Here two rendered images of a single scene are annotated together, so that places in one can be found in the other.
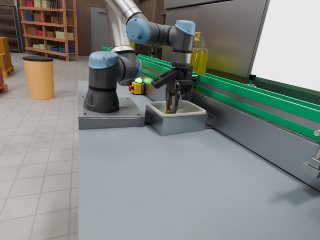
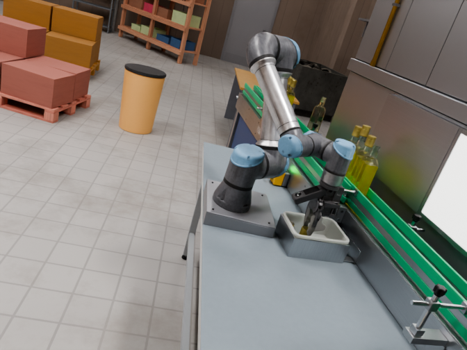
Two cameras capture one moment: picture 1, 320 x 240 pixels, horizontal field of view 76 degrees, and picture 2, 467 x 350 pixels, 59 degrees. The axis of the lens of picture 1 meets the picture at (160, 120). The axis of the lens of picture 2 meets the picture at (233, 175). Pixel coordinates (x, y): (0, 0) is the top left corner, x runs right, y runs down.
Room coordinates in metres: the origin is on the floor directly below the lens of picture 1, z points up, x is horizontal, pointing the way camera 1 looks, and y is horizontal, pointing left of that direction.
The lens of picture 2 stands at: (-0.55, -0.03, 1.50)
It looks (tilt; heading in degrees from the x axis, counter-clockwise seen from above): 22 degrees down; 13
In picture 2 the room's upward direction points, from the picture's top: 16 degrees clockwise
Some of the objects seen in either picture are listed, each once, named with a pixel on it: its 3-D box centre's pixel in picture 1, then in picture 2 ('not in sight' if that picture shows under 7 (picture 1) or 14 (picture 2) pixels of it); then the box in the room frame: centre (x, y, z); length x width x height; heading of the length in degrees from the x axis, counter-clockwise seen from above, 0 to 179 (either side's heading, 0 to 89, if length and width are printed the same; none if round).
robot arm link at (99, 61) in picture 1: (105, 68); (246, 164); (0.86, 0.25, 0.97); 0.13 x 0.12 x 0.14; 151
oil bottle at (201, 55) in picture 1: (198, 68); (362, 180); (1.12, -0.18, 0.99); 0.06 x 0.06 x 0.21; 28
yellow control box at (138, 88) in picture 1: (137, 88); (279, 176); (1.35, 0.17, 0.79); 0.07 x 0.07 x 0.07; 29
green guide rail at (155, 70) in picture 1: (125, 58); (274, 123); (1.79, 0.35, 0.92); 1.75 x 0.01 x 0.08; 29
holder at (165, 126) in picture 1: (180, 116); (317, 238); (0.87, -0.09, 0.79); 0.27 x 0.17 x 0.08; 119
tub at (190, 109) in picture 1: (175, 115); (311, 235); (0.86, -0.07, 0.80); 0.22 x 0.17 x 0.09; 119
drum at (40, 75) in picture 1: (40, 78); (140, 99); (3.28, 2.02, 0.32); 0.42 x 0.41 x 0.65; 112
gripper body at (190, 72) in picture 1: (180, 78); (326, 198); (0.84, -0.06, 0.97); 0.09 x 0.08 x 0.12; 118
